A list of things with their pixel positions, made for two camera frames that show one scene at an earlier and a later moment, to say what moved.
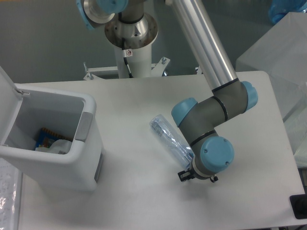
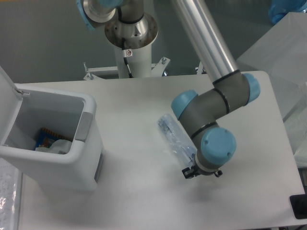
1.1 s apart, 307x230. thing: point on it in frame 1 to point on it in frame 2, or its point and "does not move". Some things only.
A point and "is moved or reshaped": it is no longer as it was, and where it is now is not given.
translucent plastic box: x=282 y=53 does not move
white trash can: x=51 y=134 does not move
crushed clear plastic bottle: x=173 y=141 is moved or reshaped
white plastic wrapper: x=59 y=146 does not move
